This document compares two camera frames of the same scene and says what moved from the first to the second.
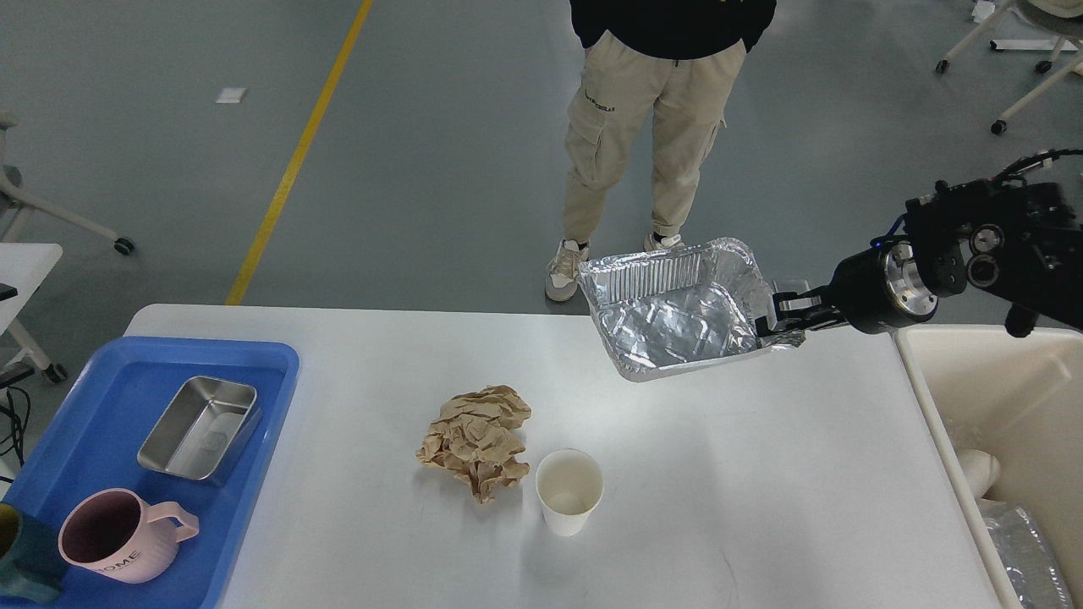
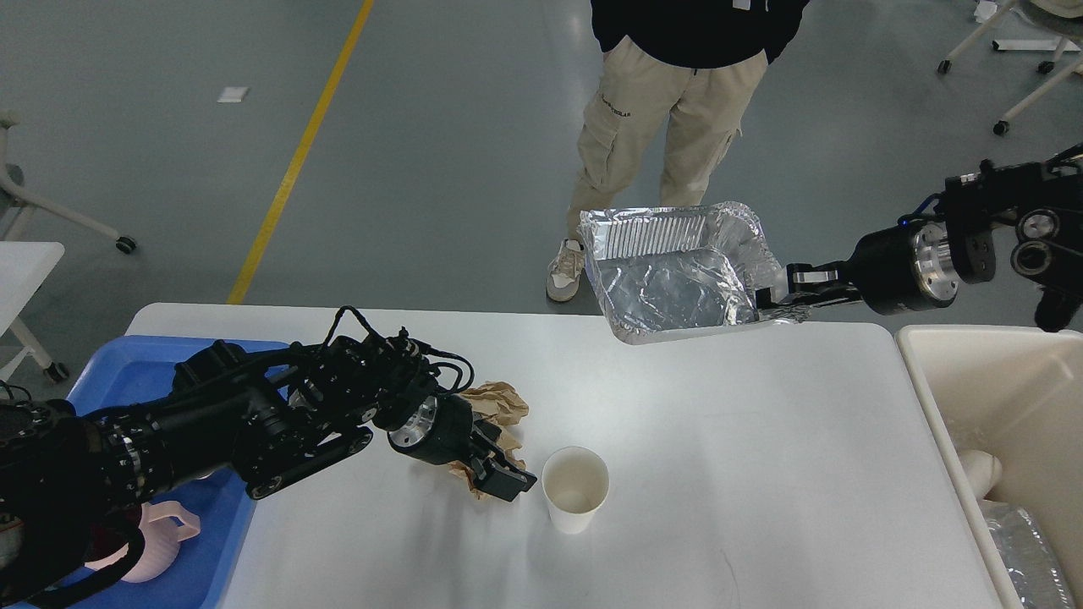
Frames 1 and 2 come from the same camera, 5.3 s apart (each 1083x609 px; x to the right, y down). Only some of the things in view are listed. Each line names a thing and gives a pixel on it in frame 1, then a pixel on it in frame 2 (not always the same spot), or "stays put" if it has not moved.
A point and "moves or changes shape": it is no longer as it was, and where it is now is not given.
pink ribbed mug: [118, 534] stays put
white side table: [26, 266] stays put
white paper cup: [568, 483] stays put
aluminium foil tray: [680, 307] moves or changes shape
